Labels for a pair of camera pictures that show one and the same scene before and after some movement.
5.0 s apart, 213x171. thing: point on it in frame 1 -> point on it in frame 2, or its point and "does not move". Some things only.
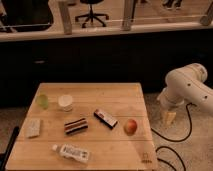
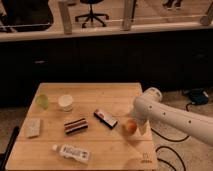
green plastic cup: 43,101 does not move
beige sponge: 32,127 does not move
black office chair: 92,15 does not move
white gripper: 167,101 -> 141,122
